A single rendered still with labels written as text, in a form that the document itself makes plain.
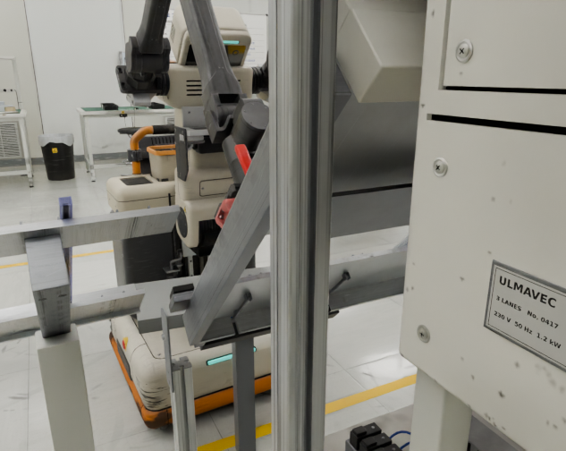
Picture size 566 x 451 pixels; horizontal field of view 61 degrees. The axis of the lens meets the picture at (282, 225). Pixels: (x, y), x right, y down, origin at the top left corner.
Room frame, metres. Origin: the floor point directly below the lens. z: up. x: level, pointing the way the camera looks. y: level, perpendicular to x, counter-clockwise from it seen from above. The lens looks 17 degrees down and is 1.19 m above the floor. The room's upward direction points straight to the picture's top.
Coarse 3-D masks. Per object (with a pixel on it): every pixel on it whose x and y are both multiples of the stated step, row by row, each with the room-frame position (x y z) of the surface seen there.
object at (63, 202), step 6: (60, 198) 0.55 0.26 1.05; (66, 198) 0.55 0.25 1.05; (60, 204) 0.54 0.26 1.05; (66, 204) 0.54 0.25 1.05; (60, 210) 0.55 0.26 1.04; (66, 210) 0.55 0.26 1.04; (60, 216) 0.56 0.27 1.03; (66, 216) 0.56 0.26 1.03; (66, 252) 0.64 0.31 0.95; (66, 258) 0.66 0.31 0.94; (66, 264) 0.67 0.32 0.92
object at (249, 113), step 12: (240, 108) 0.80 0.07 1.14; (252, 108) 0.78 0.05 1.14; (264, 108) 0.79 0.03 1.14; (216, 120) 0.85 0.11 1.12; (228, 120) 0.82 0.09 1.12; (240, 120) 0.77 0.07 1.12; (252, 120) 0.76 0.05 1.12; (264, 120) 0.77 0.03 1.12; (216, 132) 0.83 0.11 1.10; (228, 132) 0.84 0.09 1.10; (240, 132) 0.78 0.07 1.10; (252, 132) 0.76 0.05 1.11; (264, 132) 0.77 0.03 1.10; (252, 144) 0.78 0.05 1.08
